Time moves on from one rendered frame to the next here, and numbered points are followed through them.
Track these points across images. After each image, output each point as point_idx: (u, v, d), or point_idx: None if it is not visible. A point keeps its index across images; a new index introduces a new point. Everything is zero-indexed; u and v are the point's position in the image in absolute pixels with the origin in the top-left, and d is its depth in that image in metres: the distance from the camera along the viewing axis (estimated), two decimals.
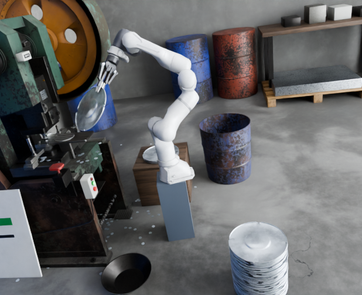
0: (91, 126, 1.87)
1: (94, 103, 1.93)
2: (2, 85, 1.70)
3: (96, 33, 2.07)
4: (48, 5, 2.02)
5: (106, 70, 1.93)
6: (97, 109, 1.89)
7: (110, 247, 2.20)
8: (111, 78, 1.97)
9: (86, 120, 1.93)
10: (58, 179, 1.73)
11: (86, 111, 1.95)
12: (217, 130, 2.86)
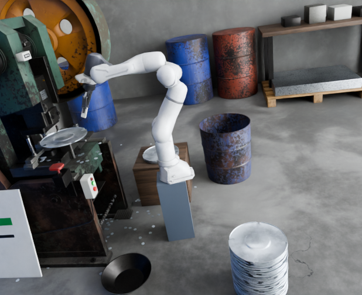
0: (81, 138, 1.97)
1: (67, 133, 2.06)
2: (2, 85, 1.70)
3: None
4: None
5: None
6: (77, 133, 2.05)
7: (110, 247, 2.20)
8: (82, 101, 1.97)
9: (68, 140, 1.96)
10: (58, 179, 1.73)
11: (61, 138, 2.00)
12: (217, 130, 2.86)
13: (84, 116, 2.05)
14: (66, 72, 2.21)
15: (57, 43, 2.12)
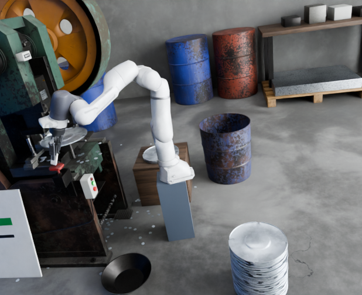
0: None
1: None
2: (2, 85, 1.70)
3: (88, 13, 2.02)
4: (37, 3, 2.03)
5: None
6: None
7: (110, 247, 2.20)
8: (50, 148, 1.64)
9: (70, 131, 2.10)
10: (58, 179, 1.73)
11: (68, 134, 2.04)
12: (217, 130, 2.86)
13: (54, 164, 1.71)
14: None
15: None
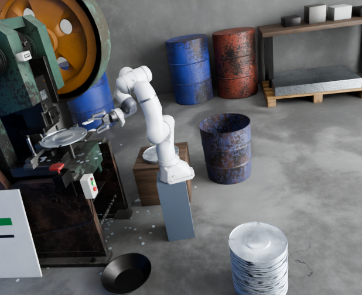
0: (42, 144, 1.96)
1: (67, 137, 2.00)
2: (2, 85, 1.70)
3: (88, 13, 2.02)
4: (37, 3, 2.03)
5: (102, 118, 2.17)
6: (58, 143, 1.96)
7: (110, 247, 2.20)
8: (102, 129, 2.20)
9: (51, 139, 2.03)
10: (58, 179, 1.73)
11: (61, 135, 2.04)
12: (217, 130, 2.86)
13: None
14: None
15: None
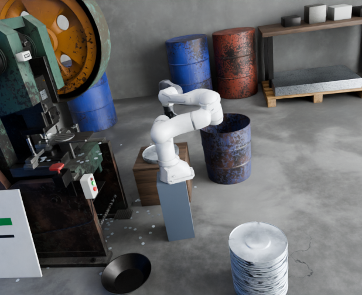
0: (149, 148, 2.64)
1: None
2: (2, 85, 1.70)
3: None
4: None
5: (173, 116, 2.35)
6: (150, 153, 2.55)
7: (110, 247, 2.20)
8: None
9: None
10: (58, 179, 1.73)
11: None
12: (217, 130, 2.86)
13: None
14: (70, 69, 2.20)
15: (57, 40, 2.11)
